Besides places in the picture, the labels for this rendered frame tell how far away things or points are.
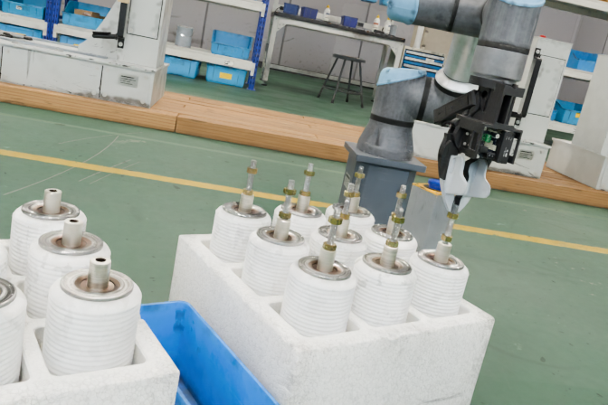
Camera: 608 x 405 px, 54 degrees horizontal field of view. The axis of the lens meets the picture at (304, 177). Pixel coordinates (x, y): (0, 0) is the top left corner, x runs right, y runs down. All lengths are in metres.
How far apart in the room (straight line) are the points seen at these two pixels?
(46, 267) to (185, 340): 0.29
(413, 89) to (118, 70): 1.77
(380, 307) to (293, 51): 8.53
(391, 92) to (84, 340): 1.06
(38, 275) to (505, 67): 0.67
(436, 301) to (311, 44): 8.49
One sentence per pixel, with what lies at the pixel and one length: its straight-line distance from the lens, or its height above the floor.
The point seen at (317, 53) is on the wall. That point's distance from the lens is 9.35.
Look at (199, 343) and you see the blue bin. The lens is 0.93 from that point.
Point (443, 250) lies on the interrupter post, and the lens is 0.98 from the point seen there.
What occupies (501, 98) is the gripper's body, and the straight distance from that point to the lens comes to 0.89.
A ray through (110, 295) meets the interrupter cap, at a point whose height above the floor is 0.25.
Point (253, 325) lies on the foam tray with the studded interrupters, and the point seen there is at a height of 0.16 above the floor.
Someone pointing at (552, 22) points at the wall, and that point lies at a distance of 10.50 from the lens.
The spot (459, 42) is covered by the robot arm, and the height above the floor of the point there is 0.61.
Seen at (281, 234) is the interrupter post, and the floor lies 0.26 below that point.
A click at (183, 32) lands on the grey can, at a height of 0.39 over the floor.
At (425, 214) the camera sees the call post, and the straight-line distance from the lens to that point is 1.20.
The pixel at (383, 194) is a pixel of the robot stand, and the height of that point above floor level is 0.21.
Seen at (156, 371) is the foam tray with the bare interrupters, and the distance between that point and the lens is 0.68.
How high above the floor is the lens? 0.55
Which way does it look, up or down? 13 degrees down
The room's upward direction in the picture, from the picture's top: 12 degrees clockwise
